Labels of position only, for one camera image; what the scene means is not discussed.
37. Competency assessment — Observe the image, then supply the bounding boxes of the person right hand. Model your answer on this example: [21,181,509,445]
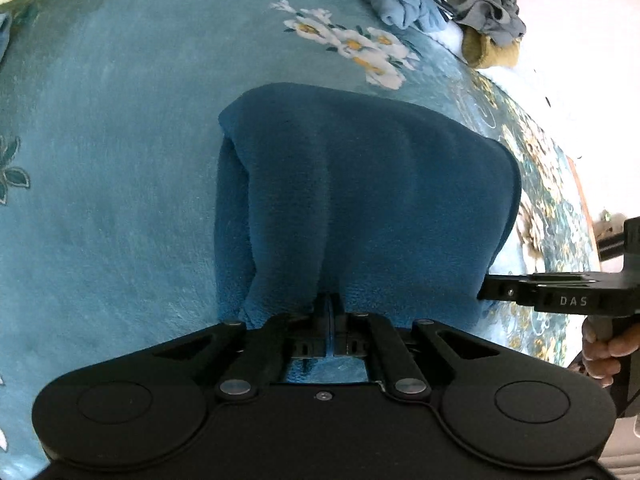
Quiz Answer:
[582,318,640,388]

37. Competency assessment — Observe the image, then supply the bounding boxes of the grey crumpled garment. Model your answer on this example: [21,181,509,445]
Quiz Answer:
[446,0,526,47]

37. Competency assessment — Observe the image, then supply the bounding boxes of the teal floral bed blanket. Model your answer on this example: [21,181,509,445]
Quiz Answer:
[1,0,598,479]

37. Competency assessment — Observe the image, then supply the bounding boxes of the black device on shelf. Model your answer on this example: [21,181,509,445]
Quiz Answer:
[593,210,627,262]

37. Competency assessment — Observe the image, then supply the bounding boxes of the mustard yellow garment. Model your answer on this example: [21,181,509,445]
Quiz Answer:
[461,27,521,70]

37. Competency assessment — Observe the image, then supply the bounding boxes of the blue fleece zip jacket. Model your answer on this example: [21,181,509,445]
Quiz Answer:
[214,84,522,332]

